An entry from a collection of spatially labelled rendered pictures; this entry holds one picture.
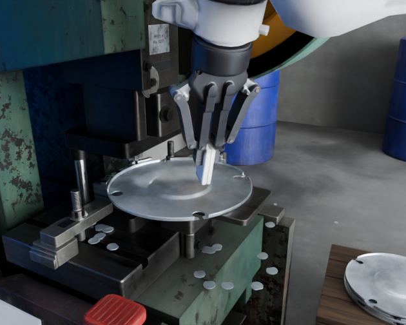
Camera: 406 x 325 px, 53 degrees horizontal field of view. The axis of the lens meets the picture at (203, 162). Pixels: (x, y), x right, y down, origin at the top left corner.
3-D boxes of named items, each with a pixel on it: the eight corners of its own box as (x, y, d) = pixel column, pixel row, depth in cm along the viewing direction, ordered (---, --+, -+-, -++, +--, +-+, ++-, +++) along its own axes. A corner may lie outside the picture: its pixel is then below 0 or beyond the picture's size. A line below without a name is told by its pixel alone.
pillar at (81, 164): (92, 200, 86) (85, 138, 81) (84, 204, 84) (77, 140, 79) (84, 198, 87) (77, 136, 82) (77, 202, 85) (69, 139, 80)
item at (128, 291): (234, 203, 105) (235, 182, 102) (124, 311, 68) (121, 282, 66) (140, 180, 118) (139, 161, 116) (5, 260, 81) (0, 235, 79)
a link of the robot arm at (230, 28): (281, 3, 45) (270, 49, 48) (236, -30, 54) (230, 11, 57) (173, 4, 41) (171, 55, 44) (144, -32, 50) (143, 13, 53)
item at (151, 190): (102, 168, 91) (101, 165, 91) (222, 155, 99) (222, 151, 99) (116, 233, 65) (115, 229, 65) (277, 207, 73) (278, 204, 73)
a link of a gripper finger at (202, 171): (211, 149, 60) (206, 151, 59) (205, 185, 64) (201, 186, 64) (204, 138, 62) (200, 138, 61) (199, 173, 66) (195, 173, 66)
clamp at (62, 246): (118, 225, 82) (115, 178, 79) (55, 269, 69) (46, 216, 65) (96, 218, 85) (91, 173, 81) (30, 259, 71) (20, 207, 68)
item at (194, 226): (269, 246, 85) (273, 187, 80) (243, 284, 74) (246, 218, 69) (169, 218, 96) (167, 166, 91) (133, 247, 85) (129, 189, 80)
